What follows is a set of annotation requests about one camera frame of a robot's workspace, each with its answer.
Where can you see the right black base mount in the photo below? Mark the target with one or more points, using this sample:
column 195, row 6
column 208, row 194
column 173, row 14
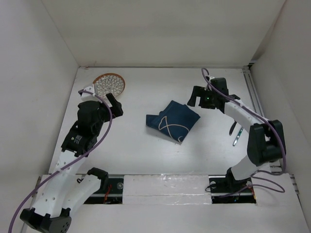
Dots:
column 224, row 192

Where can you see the floral orange-rimmed plate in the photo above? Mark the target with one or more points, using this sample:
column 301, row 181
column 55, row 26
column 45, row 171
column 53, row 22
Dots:
column 109, row 83

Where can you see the aluminium side rail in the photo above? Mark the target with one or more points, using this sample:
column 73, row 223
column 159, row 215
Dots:
column 276, row 166

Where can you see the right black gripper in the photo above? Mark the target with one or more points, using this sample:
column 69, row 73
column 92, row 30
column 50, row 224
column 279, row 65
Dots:
column 197, row 91

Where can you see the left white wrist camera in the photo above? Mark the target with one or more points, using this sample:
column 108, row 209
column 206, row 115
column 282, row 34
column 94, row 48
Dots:
column 89, row 95

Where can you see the green-handled metal fork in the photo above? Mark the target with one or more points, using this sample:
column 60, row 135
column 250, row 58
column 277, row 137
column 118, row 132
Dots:
column 237, row 137

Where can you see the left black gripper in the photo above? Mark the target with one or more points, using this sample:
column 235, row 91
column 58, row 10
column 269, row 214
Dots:
column 116, row 107

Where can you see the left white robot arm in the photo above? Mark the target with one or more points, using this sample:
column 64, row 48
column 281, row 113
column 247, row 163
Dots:
column 63, row 195

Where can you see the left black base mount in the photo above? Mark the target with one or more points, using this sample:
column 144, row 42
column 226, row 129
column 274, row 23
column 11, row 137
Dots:
column 112, row 193

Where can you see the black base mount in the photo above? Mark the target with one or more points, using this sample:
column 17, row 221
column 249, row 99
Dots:
column 224, row 192
column 112, row 193

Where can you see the blue whale cloth napkin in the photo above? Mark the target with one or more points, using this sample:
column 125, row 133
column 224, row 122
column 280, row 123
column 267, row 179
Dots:
column 175, row 121

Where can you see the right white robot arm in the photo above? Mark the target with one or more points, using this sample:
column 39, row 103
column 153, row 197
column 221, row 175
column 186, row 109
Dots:
column 266, row 142

